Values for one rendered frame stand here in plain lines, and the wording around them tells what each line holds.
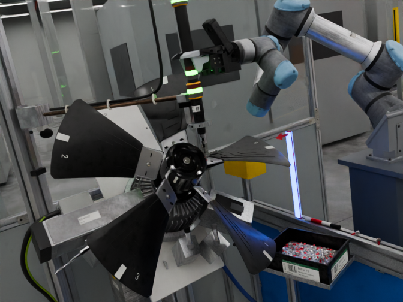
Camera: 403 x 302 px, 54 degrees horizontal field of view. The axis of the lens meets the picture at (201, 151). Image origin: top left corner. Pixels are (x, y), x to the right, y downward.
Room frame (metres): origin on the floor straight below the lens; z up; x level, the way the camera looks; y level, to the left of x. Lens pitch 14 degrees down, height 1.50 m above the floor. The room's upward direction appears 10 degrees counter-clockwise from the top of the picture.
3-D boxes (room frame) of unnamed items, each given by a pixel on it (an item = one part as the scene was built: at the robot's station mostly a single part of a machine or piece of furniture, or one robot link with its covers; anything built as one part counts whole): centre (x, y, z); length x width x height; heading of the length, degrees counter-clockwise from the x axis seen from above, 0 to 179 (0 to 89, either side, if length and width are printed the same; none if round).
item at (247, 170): (1.58, -0.17, 1.02); 0.16 x 0.10 x 0.11; 31
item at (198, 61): (1.12, -0.03, 1.48); 0.09 x 0.03 x 0.06; 131
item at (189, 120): (1.14, 0.00, 1.34); 0.09 x 0.07 x 0.10; 66
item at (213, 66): (1.20, -0.10, 1.47); 0.12 x 0.08 x 0.09; 121
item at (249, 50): (1.24, -0.17, 1.48); 0.08 x 0.05 x 0.08; 31
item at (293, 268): (1.09, -0.27, 0.85); 0.22 x 0.17 x 0.07; 46
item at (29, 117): (1.39, 0.56, 1.39); 0.10 x 0.07 x 0.09; 66
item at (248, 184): (1.58, -0.17, 0.92); 0.03 x 0.03 x 0.12; 31
